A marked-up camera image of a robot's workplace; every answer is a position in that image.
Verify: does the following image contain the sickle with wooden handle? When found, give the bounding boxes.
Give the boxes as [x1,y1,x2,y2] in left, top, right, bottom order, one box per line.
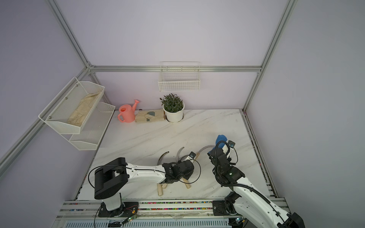
[176,147,191,189]
[156,151,170,197]
[194,145,215,160]

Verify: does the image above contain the blue fluffy rag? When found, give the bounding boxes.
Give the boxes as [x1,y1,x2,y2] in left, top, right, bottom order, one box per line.
[215,135,228,148]

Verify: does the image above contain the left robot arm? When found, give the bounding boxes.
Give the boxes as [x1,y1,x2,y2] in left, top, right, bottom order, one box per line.
[92,157,194,211]

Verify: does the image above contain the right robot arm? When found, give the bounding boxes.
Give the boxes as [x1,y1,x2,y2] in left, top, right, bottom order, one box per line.
[208,147,305,228]

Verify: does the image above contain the white plant pot with saucer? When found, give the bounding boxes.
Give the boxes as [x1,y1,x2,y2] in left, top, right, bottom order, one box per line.
[162,103,185,123]

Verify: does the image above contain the beige work glove on table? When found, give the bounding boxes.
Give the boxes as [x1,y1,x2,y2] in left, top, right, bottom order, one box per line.
[135,109,165,123]

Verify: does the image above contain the green potted plant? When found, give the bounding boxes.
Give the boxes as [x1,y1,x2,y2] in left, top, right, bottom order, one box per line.
[160,94,184,113]

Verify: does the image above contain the pink watering can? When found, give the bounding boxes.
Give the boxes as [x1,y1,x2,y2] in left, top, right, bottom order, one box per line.
[117,100,140,123]

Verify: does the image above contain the white mesh lower shelf basket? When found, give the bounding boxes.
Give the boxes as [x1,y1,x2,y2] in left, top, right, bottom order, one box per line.
[61,102,115,151]

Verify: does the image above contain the white mesh shelf basket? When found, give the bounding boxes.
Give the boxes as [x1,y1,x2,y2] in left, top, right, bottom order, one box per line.
[39,78,105,135]
[61,102,115,151]

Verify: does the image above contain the beige glove in basket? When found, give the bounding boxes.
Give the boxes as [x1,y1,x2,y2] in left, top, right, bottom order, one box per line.
[67,92,100,127]

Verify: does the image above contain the white mesh upper shelf basket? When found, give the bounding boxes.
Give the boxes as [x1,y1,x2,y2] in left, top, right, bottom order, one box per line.
[39,78,105,135]

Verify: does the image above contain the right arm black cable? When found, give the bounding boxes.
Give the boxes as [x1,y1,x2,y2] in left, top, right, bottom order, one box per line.
[213,140,286,223]

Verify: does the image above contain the sickle with wooden handle middle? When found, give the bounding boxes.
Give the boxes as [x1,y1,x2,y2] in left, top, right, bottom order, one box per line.
[176,147,191,189]

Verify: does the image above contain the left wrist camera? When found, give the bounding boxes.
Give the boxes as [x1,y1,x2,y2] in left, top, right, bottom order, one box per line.
[186,152,196,160]

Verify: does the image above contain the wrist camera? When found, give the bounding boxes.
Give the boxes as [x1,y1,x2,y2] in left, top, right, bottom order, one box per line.
[186,152,196,160]
[225,140,235,155]

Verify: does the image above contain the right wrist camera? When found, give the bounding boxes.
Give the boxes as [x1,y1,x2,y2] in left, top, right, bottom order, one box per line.
[225,140,235,155]

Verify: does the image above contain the white wire wall basket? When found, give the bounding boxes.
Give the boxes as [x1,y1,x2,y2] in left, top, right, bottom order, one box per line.
[158,61,201,92]

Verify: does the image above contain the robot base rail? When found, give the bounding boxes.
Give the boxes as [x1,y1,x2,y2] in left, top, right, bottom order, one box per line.
[52,199,248,228]

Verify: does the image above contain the aluminium frame profile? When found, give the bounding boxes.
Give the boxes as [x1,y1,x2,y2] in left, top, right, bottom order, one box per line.
[0,0,298,197]

